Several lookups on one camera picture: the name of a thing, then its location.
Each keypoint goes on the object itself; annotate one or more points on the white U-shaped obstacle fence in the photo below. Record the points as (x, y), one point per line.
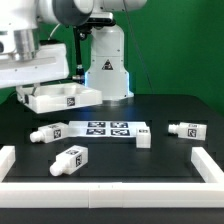
(207, 194)

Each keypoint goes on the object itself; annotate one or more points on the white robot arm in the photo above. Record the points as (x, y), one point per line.
(19, 21)

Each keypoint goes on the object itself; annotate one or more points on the white fiducial marker sheet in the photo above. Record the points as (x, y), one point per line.
(106, 128)

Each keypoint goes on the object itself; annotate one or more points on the black camera on stand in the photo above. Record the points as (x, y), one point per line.
(80, 34)

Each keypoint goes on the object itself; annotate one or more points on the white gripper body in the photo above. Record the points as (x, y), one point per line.
(49, 64)

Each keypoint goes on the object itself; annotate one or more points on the white square tabletop tray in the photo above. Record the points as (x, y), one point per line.
(58, 97)

